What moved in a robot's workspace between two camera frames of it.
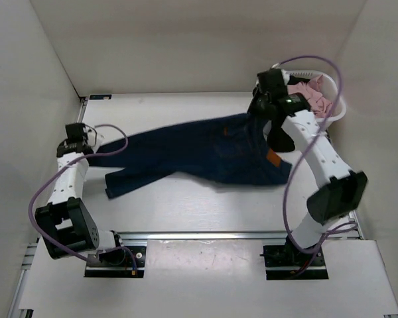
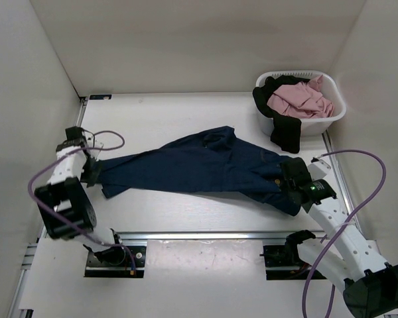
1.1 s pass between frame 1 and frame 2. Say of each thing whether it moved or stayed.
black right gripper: moved
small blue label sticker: stayed
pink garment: stayed
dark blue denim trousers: moved
